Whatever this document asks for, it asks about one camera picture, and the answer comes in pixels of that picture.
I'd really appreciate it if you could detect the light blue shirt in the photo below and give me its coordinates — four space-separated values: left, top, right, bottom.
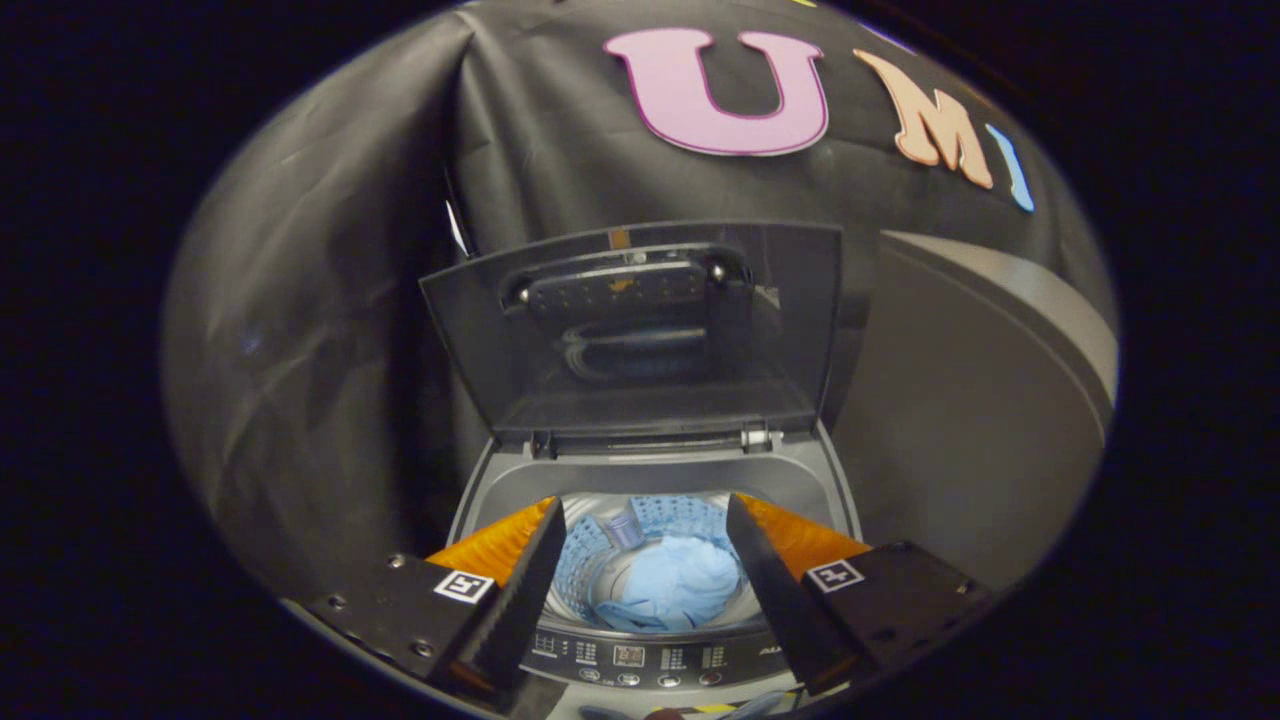
590 535 746 633

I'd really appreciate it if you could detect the black backdrop cloth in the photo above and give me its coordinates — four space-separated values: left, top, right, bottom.
160 0 1111 601

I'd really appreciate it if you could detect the dark washing machine lid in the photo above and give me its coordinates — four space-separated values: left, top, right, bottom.
418 221 844 441

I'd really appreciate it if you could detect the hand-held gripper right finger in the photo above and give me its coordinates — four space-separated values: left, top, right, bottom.
724 493 1001 698

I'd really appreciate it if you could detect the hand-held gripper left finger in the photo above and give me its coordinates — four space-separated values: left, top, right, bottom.
283 497 569 713

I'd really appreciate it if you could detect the grey top-load washing machine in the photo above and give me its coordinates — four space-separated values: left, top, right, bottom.
445 420 866 720

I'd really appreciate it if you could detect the beige cabinet with dark top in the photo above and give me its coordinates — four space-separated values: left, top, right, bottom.
830 230 1119 591

